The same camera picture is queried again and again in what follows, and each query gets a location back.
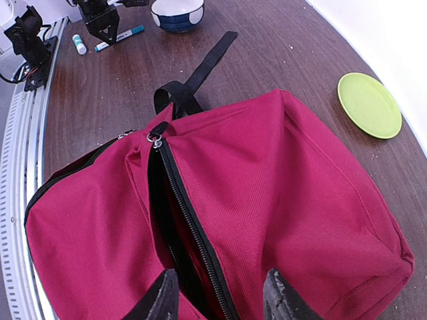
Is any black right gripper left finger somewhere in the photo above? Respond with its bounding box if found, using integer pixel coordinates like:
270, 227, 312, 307
125, 269, 179, 320

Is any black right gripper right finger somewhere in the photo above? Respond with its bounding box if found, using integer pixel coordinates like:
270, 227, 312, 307
263, 269, 322, 320

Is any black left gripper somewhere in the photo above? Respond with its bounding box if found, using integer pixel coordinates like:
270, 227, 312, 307
68, 0, 149, 45

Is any green white glue stick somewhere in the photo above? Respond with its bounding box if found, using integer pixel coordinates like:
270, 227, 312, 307
72, 34, 87, 55

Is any blue white pen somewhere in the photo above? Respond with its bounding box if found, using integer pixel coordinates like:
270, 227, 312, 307
94, 25, 145, 52

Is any red backpack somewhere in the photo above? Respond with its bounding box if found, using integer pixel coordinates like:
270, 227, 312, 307
24, 31, 414, 319

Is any white bowl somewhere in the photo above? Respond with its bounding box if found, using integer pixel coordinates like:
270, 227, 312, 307
151, 0, 205, 33

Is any green plate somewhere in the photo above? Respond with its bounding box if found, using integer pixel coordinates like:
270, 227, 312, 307
337, 72, 402, 139

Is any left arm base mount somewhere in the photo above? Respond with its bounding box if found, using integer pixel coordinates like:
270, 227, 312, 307
1, 1, 58, 92

